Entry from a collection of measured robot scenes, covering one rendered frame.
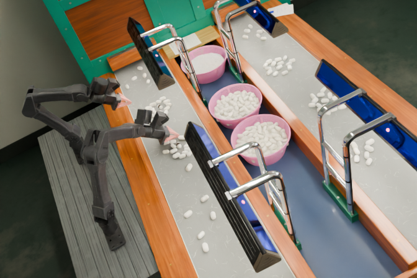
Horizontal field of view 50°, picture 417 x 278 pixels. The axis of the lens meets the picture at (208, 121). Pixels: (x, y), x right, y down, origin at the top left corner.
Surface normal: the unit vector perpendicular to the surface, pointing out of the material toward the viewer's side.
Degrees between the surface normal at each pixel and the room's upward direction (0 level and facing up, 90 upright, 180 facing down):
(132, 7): 90
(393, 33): 0
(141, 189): 0
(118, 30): 90
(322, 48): 0
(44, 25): 90
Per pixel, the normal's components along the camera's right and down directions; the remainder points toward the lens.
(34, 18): 0.43, 0.53
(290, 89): -0.25, -0.71
